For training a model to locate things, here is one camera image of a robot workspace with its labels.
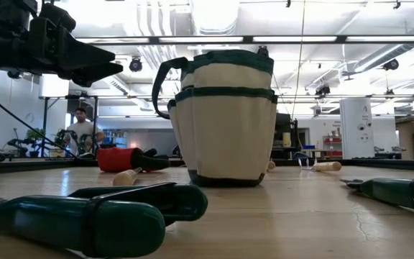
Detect cream green canvas gardening bag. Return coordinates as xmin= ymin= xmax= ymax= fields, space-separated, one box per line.
xmin=151 ymin=49 xmax=278 ymax=188

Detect person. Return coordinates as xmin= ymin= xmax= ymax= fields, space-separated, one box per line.
xmin=64 ymin=107 xmax=106 ymax=158

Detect white round pillar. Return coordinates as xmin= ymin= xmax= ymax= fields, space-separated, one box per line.
xmin=339 ymin=97 xmax=375 ymax=160

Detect white round ceiling duct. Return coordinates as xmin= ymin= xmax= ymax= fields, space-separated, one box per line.
xmin=190 ymin=0 xmax=242 ymax=36

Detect white hanging light box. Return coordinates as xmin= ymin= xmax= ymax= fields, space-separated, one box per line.
xmin=40 ymin=73 xmax=70 ymax=98

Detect red black gardening glove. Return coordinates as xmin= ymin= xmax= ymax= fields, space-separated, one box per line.
xmin=96 ymin=146 xmax=171 ymax=173

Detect black metal background rig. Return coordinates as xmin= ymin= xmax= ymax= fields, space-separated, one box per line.
xmin=38 ymin=94 xmax=100 ymax=159

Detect green handled pruning shears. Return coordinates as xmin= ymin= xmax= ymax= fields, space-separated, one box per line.
xmin=0 ymin=181 xmax=209 ymax=258
xmin=339 ymin=176 xmax=414 ymax=217

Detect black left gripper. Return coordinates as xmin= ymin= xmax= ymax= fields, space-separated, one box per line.
xmin=27 ymin=1 xmax=124 ymax=88

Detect wooden handled metal trowel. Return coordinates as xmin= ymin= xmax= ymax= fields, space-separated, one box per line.
xmin=112 ymin=166 xmax=144 ymax=187

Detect green background potted plant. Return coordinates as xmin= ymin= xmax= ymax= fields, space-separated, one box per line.
xmin=25 ymin=127 xmax=47 ymax=158

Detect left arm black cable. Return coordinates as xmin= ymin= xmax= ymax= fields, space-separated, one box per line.
xmin=0 ymin=81 xmax=79 ymax=160

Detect small shelf red boxes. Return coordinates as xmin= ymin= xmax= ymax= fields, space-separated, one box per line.
xmin=323 ymin=135 xmax=343 ymax=158

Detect black aluminium table frame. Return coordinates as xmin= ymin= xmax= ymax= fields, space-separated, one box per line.
xmin=0 ymin=35 xmax=414 ymax=176

